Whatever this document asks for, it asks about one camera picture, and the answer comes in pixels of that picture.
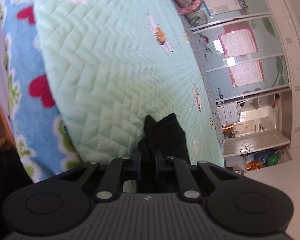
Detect black pants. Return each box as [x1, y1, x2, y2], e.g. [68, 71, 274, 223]
[137, 113, 190, 193]

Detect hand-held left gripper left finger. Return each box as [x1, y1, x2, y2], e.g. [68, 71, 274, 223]
[58, 149, 142, 202]

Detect white drawer cabinet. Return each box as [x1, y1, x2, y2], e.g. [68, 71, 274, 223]
[216, 102, 240, 125]

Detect white sliding door wardrobe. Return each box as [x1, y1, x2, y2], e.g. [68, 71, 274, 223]
[187, 0, 300, 105]

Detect blue floral bed sheet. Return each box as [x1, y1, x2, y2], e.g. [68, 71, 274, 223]
[0, 0, 82, 183]

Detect mint quilted bedspread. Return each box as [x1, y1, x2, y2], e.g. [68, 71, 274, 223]
[32, 0, 225, 168]

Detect colourful wall poster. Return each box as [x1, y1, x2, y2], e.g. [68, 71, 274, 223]
[245, 150, 284, 172]

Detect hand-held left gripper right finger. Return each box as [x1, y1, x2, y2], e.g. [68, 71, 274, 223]
[154, 150, 239, 202]

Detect electric fan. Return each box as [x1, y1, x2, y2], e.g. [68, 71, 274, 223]
[187, 11, 208, 27]

